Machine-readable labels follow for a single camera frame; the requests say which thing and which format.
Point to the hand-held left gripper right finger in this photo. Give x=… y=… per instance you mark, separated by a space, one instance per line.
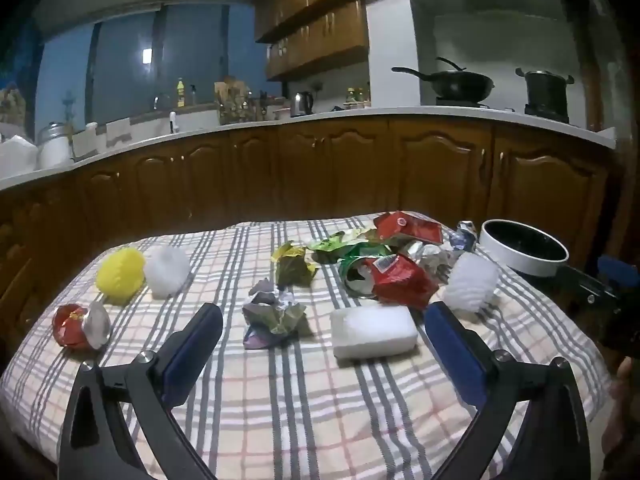
x=456 y=355

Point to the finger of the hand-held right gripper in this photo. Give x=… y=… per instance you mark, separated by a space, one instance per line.
x=614 y=266
x=585 y=287

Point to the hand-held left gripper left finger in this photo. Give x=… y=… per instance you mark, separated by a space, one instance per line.
x=192 y=355

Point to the white bin with black liner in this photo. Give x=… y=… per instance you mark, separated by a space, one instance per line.
x=522 y=250

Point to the green and gold wrapper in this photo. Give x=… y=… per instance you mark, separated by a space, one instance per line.
x=292 y=267

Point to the red drink carton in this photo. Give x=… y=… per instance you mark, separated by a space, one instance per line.
x=407 y=227

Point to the person's right hand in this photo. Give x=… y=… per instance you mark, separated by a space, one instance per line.
x=624 y=400

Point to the white foam fruit net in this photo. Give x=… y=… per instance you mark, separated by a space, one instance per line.
x=470 y=282
x=167 y=270

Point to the white foam block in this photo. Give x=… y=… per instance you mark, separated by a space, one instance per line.
x=372 y=332

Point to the crumpled purple and green wrapper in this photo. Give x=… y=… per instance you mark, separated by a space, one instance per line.
x=272 y=317

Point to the red snack packet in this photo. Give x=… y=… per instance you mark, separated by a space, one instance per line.
x=405 y=282

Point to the checked tablecloth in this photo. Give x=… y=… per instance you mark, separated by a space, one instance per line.
x=280 y=400

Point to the crumpled silver foil wrapper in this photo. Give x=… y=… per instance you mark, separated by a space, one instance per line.
x=432 y=257

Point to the yellow foam fruit net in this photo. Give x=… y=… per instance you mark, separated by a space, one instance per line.
x=120 y=276

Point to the crumpled red and white wrapper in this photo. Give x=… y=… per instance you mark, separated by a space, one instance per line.
x=77 y=327

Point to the crumpled blue and white wrapper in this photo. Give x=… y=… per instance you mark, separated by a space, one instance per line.
x=462 y=235

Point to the flat green wrapper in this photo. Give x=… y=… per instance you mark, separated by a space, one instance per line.
x=332 y=247

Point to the black cooking pot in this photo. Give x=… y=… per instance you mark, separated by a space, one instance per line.
x=546 y=91

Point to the gas stove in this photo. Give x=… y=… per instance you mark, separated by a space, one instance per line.
x=500 y=105

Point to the brown wooden lower cabinets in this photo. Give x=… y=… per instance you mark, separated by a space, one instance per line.
x=320 y=170

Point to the brown wooden cabinets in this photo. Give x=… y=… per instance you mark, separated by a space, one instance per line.
x=320 y=170
x=320 y=30

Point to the white storage box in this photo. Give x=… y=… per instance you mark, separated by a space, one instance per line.
x=86 y=141

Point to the black wok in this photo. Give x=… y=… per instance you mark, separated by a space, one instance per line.
x=457 y=85

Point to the jar with metal lid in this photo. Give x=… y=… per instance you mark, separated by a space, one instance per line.
x=54 y=147

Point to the white kitchen countertop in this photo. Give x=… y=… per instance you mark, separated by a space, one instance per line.
x=380 y=111

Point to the cluttered condiment rack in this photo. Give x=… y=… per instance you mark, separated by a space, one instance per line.
x=235 y=102

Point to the clear bottle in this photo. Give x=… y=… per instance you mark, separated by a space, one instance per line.
x=192 y=96

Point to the yellow bottle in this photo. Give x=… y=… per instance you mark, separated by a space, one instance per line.
x=180 y=94

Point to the white plastic bag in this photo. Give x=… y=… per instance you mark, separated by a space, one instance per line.
x=17 y=155

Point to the steel electric kettle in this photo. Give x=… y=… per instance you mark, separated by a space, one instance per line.
x=302 y=104

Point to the group of condiment jars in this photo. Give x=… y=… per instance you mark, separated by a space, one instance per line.
x=357 y=99

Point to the white range hood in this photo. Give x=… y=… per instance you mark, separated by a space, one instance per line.
x=475 y=5

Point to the kitchen window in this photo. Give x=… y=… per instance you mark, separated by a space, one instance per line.
x=150 y=60

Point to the brown wooden upper cabinets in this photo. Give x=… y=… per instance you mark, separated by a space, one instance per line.
x=320 y=30

